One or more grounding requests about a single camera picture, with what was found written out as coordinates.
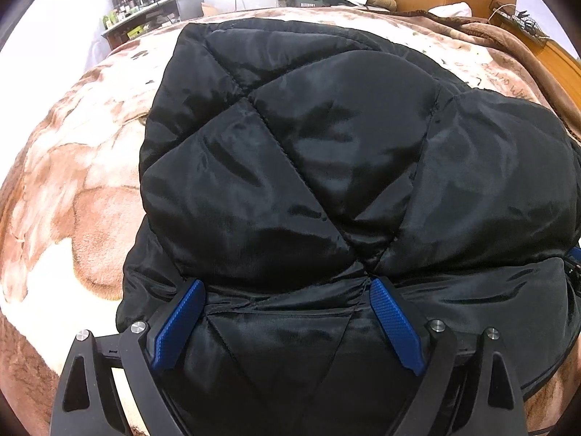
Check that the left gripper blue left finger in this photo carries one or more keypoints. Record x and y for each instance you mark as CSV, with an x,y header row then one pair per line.
x,y
87,400

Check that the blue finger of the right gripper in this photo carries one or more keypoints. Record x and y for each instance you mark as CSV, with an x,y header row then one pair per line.
x,y
573,261

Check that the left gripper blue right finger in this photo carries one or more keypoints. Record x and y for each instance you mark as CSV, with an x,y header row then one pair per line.
x,y
460,392

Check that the black puffer jacket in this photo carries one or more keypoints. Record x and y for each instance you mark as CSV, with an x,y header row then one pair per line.
x,y
286,165

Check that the wooden headboard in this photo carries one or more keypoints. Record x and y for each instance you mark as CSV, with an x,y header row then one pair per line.
x,y
556,60

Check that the brown patterned fleece blanket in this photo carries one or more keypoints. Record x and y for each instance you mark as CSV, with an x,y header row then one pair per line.
x,y
71,204

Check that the white pillow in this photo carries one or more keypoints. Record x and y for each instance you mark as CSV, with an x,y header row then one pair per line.
x,y
460,9

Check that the brown plush toy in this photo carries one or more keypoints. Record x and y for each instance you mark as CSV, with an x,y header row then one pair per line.
x,y
389,5

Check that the cluttered side desk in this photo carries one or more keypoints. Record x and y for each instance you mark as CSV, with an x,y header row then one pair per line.
x,y
164,12

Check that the power strip with cables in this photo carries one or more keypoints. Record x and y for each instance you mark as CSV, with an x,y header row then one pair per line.
x,y
507,14

